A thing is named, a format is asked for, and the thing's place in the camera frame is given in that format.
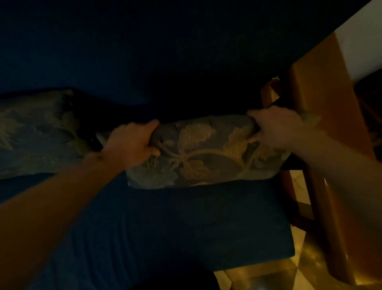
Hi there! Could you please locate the person's right forearm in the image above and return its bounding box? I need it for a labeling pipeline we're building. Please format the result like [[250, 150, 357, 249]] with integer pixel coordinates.
[[291, 120, 382, 239]]

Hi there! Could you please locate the person's left forearm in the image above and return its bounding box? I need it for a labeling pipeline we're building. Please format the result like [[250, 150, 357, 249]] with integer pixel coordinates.
[[0, 151, 127, 290]]

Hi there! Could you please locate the person's right hand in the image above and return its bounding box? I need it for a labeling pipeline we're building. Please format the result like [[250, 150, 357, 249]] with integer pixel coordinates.
[[247, 105, 308, 151]]

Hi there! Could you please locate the dark blue sofa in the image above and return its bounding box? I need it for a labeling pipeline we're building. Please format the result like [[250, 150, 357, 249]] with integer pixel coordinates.
[[0, 0, 372, 290]]

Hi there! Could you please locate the person's left hand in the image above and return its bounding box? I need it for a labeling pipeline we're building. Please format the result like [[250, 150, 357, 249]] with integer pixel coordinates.
[[101, 120, 162, 171]]

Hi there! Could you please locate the floral patterned cushion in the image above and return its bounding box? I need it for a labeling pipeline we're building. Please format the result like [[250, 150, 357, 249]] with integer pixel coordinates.
[[125, 115, 291, 190], [0, 89, 103, 180]]

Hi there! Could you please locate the wooden sofa armrest frame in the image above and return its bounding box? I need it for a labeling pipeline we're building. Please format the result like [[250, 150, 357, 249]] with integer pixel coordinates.
[[260, 31, 382, 286]]

